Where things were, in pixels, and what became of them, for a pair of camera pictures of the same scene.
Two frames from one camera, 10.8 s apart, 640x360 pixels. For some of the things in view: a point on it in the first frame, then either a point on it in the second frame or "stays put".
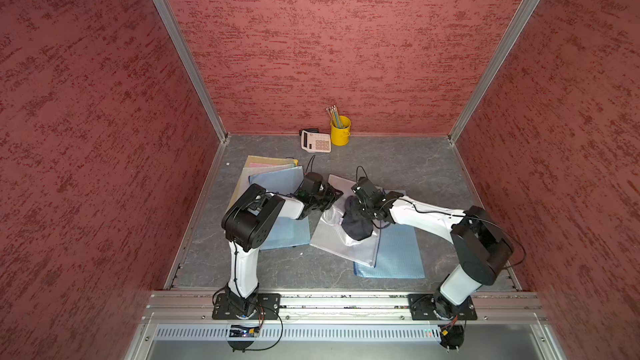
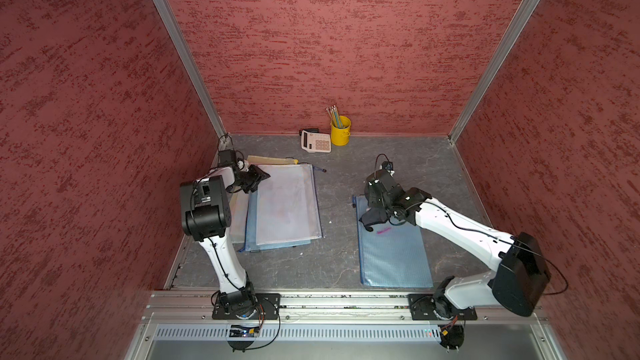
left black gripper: [333, 196] -> [257, 177]
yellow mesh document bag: [253, 161] stays put
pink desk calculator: [312, 141] stays put
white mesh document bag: [332, 237] -> [287, 205]
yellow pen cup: [340, 136] stays put
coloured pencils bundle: [333, 113] stays put
